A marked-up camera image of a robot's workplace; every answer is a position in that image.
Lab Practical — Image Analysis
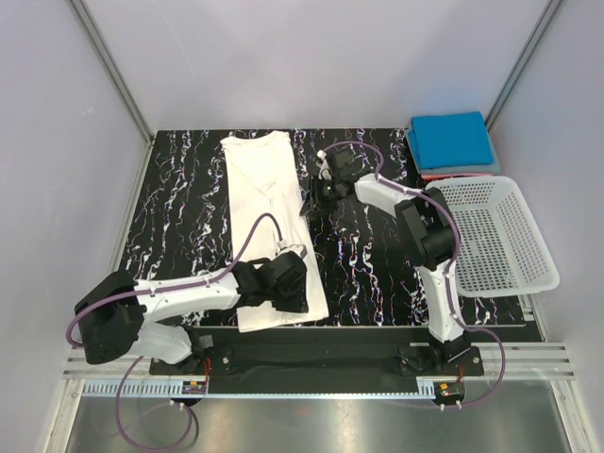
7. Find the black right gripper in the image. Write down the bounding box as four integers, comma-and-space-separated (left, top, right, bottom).
299, 176, 342, 219

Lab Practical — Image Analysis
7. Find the white t-shirt with print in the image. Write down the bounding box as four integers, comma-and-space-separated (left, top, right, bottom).
221, 131, 328, 332

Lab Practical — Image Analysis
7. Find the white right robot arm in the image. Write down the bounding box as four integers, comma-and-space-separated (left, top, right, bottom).
300, 174, 471, 375

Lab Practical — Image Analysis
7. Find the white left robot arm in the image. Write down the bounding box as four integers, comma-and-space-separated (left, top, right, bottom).
75, 250, 308, 374

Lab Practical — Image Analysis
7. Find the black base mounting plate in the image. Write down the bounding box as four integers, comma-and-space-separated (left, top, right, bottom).
149, 327, 484, 389

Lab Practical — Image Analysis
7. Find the folded pink t-shirt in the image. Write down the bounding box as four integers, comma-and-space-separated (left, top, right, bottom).
420, 172, 493, 181

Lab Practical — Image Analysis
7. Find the folded blue t-shirt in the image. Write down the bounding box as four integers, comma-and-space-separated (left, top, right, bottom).
410, 111, 495, 170

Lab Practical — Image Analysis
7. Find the white plastic laundry basket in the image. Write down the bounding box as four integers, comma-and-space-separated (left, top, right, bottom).
428, 176, 560, 297

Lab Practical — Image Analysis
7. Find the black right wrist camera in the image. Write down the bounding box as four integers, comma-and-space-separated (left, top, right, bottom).
317, 149, 362, 183

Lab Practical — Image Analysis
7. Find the white slotted cable duct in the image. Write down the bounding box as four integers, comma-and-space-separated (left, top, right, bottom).
82, 378, 435, 400

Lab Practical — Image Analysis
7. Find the aluminium frame rail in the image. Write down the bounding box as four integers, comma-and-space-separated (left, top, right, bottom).
61, 342, 575, 380

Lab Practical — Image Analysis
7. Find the right aluminium corner post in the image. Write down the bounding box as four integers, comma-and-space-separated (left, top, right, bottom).
485, 0, 566, 132

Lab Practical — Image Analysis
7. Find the aluminium corner post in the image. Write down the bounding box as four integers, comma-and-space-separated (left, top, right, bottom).
67, 0, 155, 146
485, 0, 566, 132

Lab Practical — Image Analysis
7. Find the left aluminium corner post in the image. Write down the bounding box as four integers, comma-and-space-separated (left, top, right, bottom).
67, 0, 155, 146

